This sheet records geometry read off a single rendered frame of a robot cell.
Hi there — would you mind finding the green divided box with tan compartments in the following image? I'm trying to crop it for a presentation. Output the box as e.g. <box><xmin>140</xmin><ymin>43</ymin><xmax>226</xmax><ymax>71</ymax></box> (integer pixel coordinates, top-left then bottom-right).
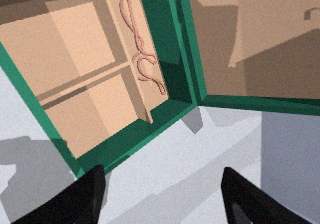
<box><xmin>0</xmin><ymin>0</ymin><xmax>320</xmax><ymax>179</ymax></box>

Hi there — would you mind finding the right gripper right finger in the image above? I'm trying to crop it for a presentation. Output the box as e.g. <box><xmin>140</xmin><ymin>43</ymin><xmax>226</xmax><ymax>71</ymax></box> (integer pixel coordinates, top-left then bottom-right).
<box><xmin>221</xmin><ymin>167</ymin><xmax>312</xmax><ymax>224</ymax></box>

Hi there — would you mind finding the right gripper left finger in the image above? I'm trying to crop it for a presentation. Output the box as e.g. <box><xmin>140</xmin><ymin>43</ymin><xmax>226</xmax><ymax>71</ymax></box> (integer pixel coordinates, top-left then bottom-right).
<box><xmin>11</xmin><ymin>165</ymin><xmax>106</xmax><ymax>224</ymax></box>

